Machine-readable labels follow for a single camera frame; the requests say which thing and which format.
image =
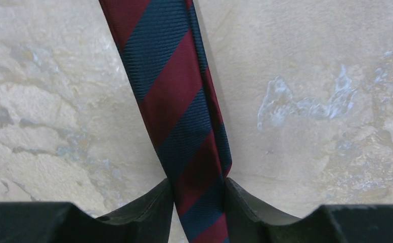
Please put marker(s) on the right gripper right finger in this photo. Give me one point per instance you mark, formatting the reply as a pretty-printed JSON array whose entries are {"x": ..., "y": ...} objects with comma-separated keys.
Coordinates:
[{"x": 250, "y": 219}]

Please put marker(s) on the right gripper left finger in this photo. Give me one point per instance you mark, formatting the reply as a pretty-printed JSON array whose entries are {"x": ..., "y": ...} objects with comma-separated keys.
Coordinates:
[{"x": 145, "y": 219}]

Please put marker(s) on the red navy striped tie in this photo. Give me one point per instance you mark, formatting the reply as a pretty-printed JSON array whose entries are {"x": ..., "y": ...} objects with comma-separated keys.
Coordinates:
[{"x": 161, "y": 47}]

